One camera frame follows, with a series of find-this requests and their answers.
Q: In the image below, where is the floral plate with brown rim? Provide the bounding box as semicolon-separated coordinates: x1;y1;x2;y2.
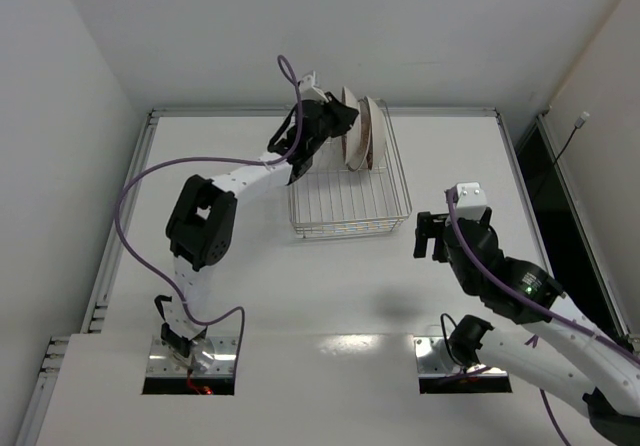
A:
341;87;361;171

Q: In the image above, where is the cream plate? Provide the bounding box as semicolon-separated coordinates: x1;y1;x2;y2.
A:
366;97;386;170

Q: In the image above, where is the orange sunburst plate teal rim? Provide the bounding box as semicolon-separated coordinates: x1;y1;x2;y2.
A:
361;96;373;170

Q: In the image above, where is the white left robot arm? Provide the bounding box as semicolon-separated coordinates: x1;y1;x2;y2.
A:
161;99;359;363

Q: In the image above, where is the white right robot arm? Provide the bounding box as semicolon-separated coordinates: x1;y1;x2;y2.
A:
319;118;639;445

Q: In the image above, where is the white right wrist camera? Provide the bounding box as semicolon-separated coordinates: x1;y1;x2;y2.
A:
445;182;488;221

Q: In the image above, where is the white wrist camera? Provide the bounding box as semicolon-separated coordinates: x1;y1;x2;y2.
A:
445;182;488;221
297;70;328;103

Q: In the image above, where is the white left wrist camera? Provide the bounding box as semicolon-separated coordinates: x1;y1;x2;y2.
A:
297;70;328;103

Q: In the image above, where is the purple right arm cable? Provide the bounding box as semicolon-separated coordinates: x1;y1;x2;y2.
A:
447;188;640;446

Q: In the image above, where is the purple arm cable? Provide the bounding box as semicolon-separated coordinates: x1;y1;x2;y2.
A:
114;54;314;328
447;188;640;446

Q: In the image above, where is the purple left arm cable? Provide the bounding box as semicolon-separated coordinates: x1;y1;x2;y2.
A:
114;54;314;328

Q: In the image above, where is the chrome wire dish rack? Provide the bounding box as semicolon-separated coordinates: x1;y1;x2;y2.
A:
288;98;412;240

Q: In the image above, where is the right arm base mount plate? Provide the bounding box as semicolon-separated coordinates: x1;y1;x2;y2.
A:
413;336;508;380

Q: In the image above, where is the black cable with white plug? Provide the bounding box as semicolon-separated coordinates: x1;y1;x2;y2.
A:
553;111;591;165

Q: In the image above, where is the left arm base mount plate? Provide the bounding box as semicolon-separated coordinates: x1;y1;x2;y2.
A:
145;336;238;379

